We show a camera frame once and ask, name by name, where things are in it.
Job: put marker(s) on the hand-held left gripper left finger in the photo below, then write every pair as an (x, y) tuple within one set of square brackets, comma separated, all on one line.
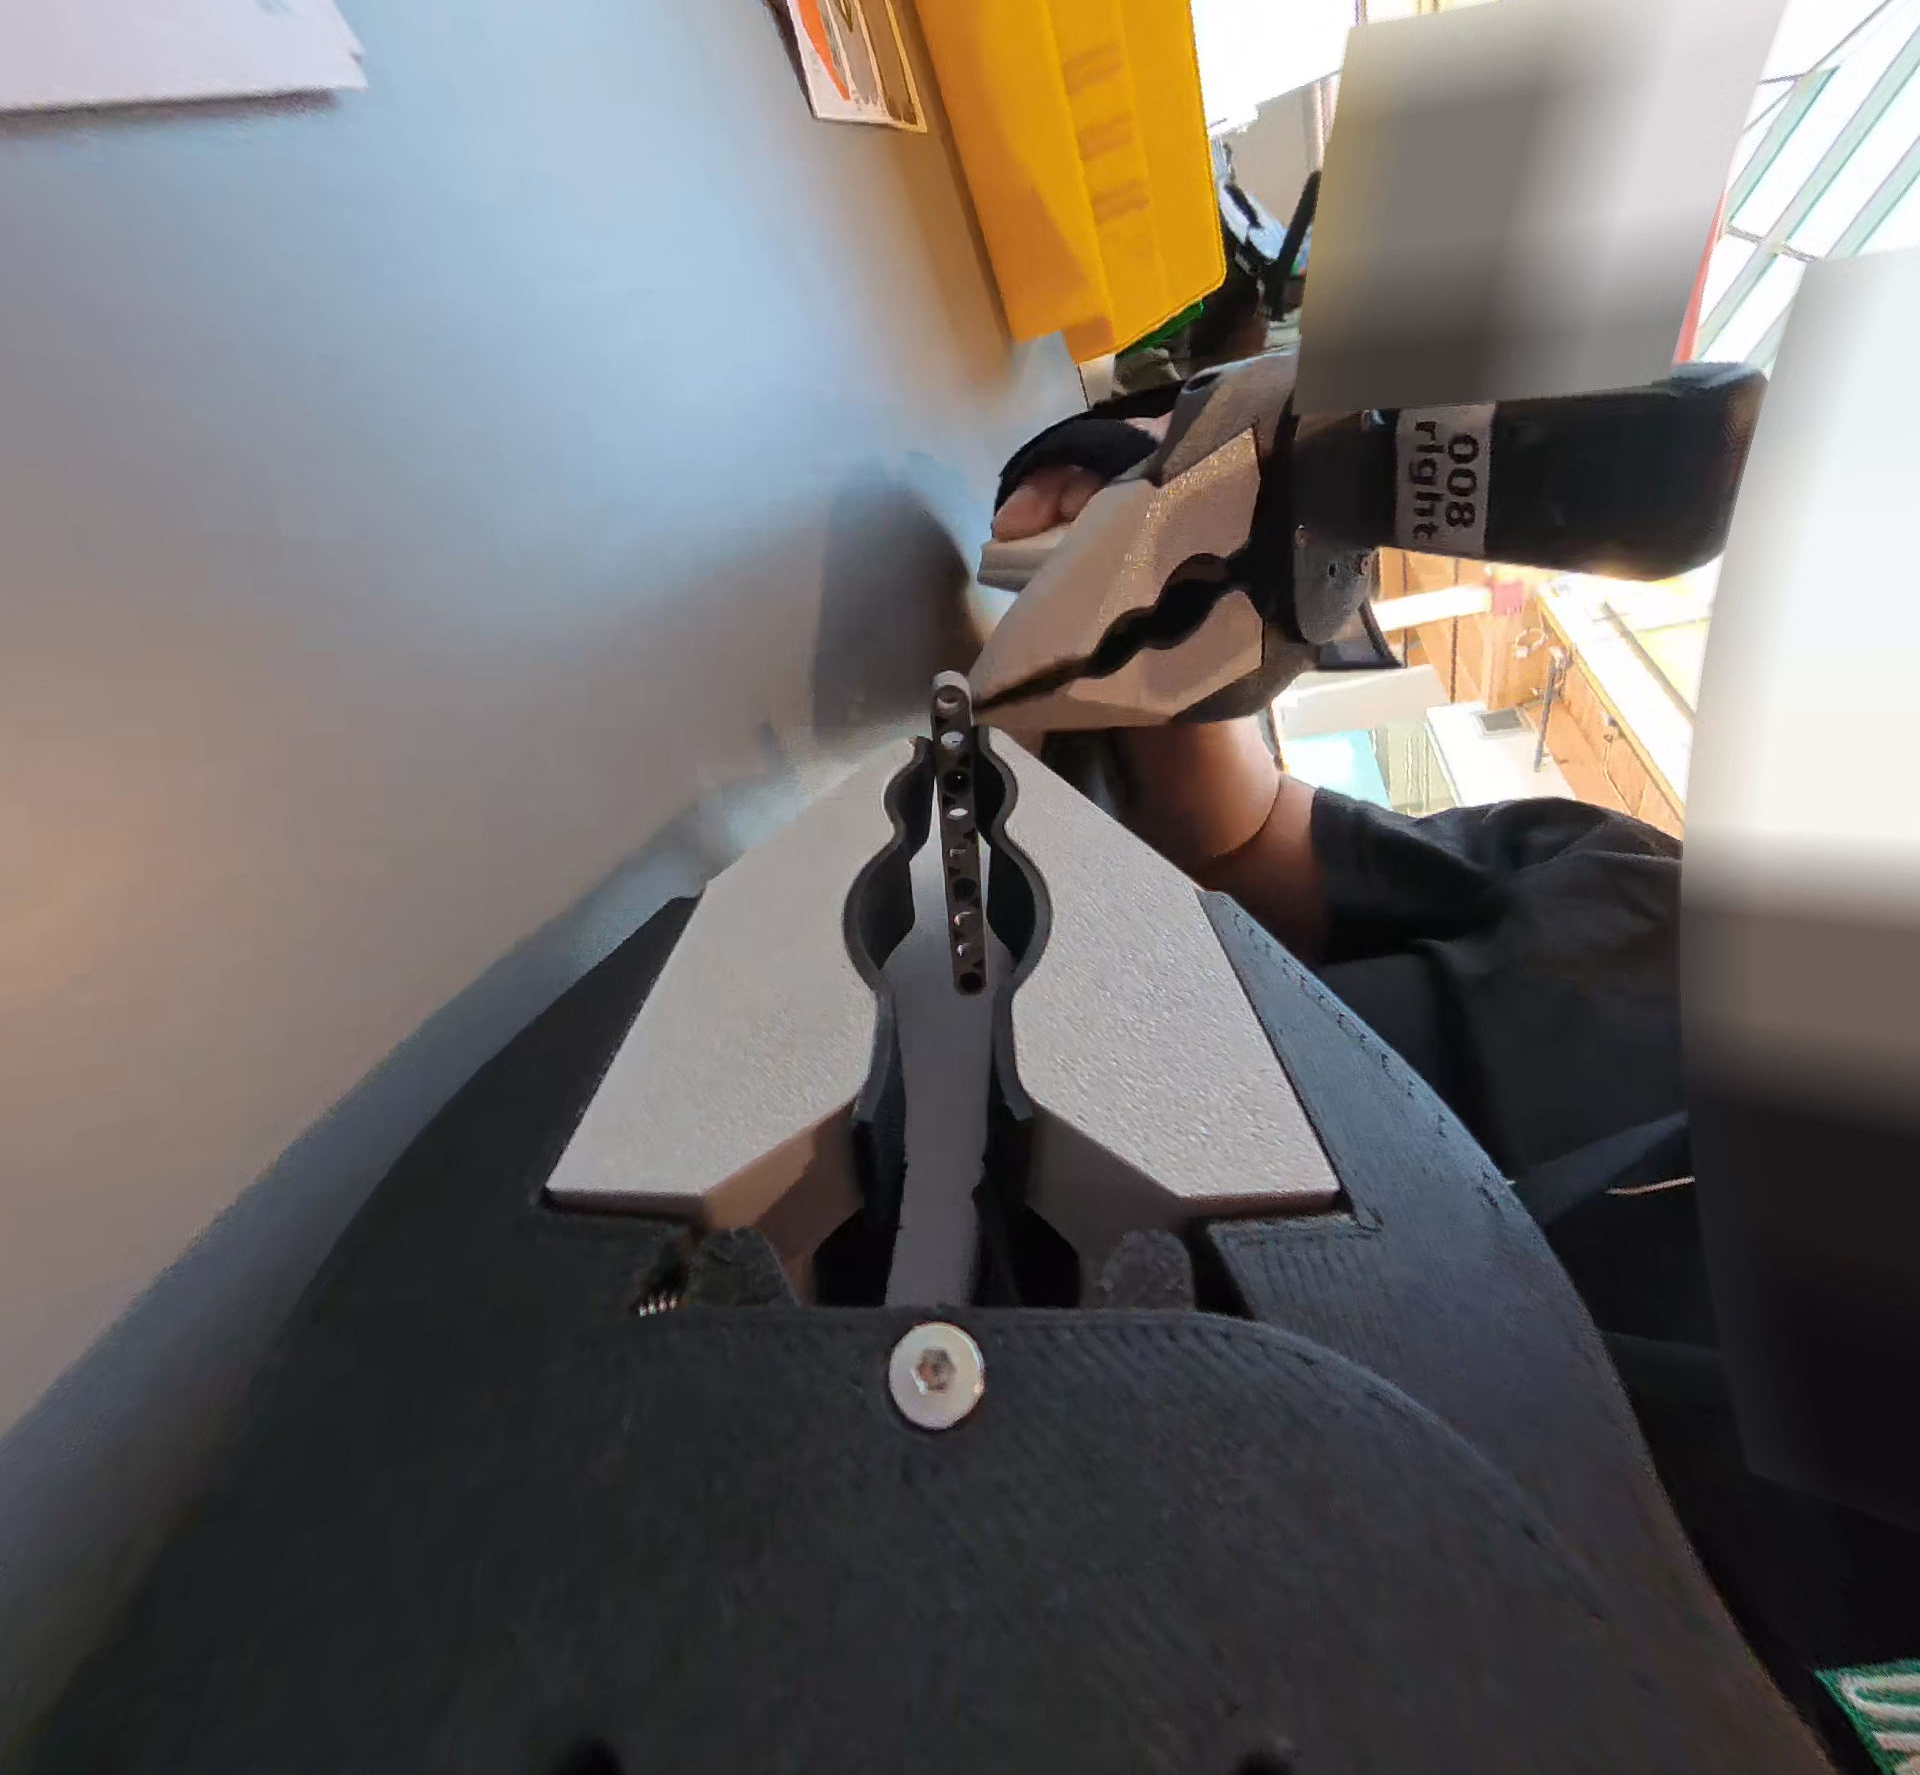
[(720, 1055)]

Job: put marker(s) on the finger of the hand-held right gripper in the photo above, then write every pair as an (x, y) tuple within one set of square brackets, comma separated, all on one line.
[(1156, 530), (1186, 680)]

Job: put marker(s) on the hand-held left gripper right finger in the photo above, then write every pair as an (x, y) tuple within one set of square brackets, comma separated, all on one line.
[(1156, 1055)]

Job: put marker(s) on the black toy beam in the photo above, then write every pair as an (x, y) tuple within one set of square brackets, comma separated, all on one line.
[(961, 891)]

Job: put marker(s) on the person's right forearm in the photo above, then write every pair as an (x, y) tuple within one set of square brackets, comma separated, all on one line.
[(1216, 816)]

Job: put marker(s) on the grey desk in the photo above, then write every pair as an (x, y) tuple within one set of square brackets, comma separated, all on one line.
[(451, 455)]

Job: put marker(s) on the person's right hand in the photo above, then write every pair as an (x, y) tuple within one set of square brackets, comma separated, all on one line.
[(1044, 504)]

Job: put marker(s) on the yellow plastic bin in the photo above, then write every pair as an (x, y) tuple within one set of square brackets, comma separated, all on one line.
[(1050, 80)]

